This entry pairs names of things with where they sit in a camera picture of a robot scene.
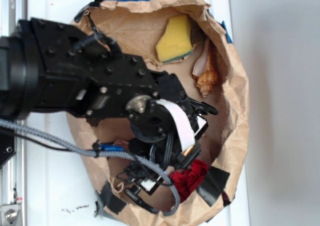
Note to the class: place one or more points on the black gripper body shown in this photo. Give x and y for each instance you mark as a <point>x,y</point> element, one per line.
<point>167,117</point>

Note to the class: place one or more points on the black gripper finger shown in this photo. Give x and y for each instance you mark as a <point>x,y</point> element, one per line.
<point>138,177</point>
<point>184,159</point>

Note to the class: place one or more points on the red paper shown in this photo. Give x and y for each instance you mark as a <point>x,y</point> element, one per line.
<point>186,181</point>

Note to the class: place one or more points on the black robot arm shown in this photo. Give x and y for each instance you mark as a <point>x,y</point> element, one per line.
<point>49,67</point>

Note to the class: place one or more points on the orange conch seashell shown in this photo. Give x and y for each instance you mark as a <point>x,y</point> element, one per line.
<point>204,71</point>

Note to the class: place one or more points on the brown rock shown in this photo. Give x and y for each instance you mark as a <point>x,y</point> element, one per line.
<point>94,122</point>

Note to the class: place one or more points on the yellow sponge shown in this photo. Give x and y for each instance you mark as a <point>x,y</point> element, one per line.
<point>175,43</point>

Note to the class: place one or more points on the brown paper bag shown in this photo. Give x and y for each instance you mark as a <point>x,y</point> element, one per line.
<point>137,26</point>

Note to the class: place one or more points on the blue tape strip right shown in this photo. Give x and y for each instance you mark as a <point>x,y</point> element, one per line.
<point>228,38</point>

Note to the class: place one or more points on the black mounting plate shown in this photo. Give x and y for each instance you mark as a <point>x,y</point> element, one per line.
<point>7,145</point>

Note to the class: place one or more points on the aluminium frame rail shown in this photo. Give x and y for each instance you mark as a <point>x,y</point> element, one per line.
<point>12,186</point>

